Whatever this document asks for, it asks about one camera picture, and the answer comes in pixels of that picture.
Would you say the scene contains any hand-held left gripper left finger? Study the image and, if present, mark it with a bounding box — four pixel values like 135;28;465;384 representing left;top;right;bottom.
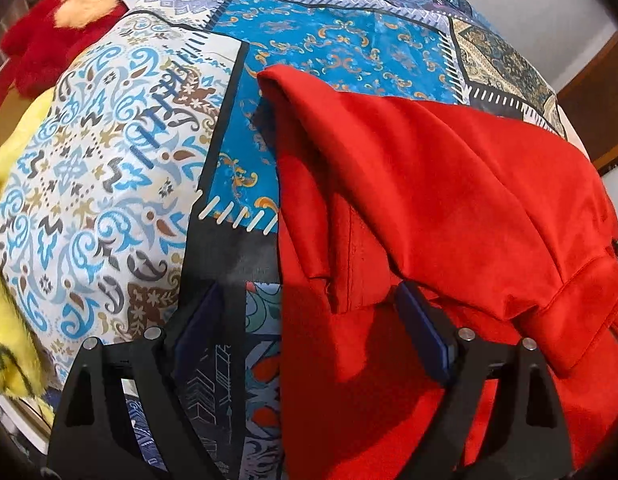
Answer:
46;280;236;480

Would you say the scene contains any red plush toy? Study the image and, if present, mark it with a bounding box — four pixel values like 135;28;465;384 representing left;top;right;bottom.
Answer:
0;0;130;99

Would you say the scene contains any red zip jacket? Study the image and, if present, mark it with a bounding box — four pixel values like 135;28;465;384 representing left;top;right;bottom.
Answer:
257;64;618;480

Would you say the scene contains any yellow fluffy blanket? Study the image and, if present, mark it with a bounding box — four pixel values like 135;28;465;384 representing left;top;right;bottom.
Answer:
0;87;58;423

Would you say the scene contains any wooden wardrobe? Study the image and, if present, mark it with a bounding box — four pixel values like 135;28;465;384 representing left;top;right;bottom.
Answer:
556;30;618;172

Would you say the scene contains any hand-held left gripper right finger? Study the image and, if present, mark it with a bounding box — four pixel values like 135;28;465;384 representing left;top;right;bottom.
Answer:
393;280;576;480

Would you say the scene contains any blue patterned patchwork quilt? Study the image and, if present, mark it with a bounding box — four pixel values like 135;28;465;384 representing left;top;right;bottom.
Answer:
0;0;570;480

